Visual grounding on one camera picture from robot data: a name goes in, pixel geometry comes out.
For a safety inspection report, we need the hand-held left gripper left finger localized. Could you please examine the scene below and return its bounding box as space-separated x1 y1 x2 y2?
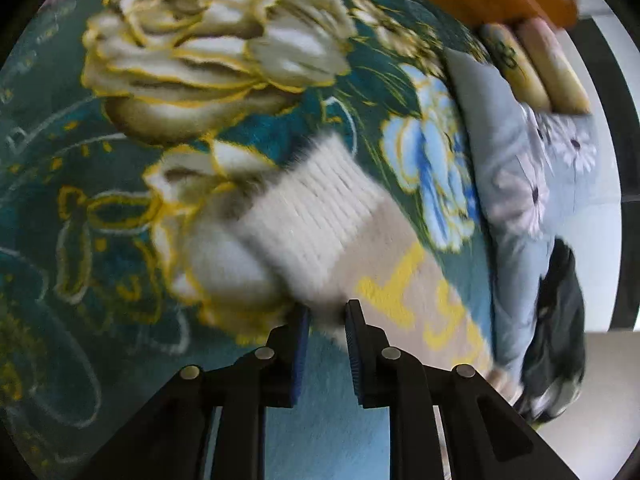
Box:
74 306 312 480

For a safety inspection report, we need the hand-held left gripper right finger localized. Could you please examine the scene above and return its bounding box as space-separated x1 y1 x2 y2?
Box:
345 299 581 480

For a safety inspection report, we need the fuzzy beige yellow sock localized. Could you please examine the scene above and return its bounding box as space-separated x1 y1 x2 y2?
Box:
182 132 501 396

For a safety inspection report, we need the black bag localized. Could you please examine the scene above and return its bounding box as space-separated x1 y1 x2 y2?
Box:
517 237 587 421

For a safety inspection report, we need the green floral blanket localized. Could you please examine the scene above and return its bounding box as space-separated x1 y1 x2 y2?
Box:
0 0 501 480

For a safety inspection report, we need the grey floral bed sheet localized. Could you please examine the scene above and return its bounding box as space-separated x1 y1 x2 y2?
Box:
444 48 601 401

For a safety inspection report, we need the yellow patterned pillow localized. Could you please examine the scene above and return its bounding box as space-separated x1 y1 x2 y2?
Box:
479 22 553 112

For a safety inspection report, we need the pink and yellow pillow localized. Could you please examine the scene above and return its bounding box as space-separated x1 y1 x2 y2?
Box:
516 17 594 116

